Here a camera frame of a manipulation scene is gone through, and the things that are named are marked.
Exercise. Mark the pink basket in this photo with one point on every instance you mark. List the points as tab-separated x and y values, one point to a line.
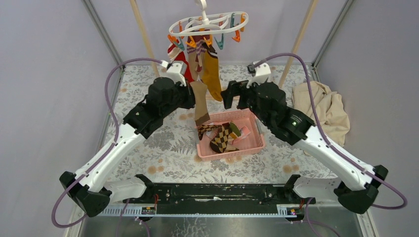
252	144

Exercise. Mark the red sock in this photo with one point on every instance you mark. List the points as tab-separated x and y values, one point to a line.
176	54

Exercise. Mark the wooden rack frame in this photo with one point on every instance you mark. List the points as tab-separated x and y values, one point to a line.
210	40

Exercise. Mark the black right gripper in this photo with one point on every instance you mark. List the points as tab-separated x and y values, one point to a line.
234	89

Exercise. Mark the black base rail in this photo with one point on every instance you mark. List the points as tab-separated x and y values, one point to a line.
218	199

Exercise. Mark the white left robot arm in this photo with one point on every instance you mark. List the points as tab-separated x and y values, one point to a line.
89	187

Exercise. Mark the white round clip hanger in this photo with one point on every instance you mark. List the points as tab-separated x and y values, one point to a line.
204	24

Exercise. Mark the brown yellow argyle sock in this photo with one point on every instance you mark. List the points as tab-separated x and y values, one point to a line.
215	146

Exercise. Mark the pink patterned sock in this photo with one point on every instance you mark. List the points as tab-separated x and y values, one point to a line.
218	133

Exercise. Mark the tan ribbed sock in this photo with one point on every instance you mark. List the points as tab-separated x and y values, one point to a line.
201	109

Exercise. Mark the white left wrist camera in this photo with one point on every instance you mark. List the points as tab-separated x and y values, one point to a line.
175	71

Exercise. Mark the mustard yellow sock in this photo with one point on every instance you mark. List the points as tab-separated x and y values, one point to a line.
210	76

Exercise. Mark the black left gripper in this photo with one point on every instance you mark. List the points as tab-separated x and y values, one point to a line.
189	102

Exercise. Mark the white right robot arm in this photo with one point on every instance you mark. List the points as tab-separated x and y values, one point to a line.
352	188

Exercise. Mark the beige cloth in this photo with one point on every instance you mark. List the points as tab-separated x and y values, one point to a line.
329	108

